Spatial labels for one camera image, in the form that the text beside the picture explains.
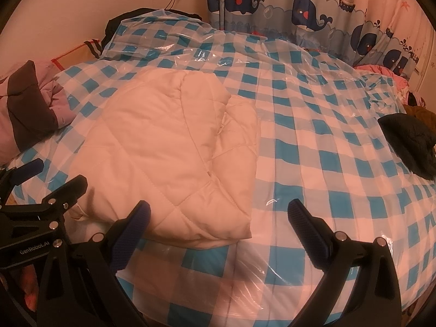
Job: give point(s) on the white wardrobe with tree sticker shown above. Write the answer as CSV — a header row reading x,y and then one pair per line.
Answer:
x,y
427,58

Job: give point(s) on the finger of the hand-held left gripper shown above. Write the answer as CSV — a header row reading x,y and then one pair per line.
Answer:
x,y
32,167
73,187

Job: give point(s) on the pink cloth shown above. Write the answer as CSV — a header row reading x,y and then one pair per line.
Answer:
x,y
381,73

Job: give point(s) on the blue checked plastic-covered bedspread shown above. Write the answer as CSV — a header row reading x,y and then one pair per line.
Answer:
x,y
323,163

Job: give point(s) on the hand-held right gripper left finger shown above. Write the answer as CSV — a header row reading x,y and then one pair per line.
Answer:
x,y
134,228

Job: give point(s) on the person's left hand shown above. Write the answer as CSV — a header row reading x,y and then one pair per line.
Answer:
x,y
30,288

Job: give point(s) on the red-taped bed rail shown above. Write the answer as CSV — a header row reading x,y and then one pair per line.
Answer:
x,y
92,47

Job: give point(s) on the whale print curtain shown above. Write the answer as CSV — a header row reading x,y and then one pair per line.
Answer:
x,y
306,13

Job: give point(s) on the brown cloth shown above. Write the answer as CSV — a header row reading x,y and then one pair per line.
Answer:
x,y
422,114

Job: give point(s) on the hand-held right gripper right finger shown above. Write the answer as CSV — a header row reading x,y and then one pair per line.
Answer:
x,y
303,226

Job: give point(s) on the pink and purple jacket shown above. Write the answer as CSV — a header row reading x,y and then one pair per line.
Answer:
x,y
27,109

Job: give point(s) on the black knitted cloth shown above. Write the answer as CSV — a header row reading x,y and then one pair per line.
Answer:
x,y
408,143

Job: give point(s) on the white quilted jacket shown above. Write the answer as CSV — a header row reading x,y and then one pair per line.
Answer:
x,y
153,150

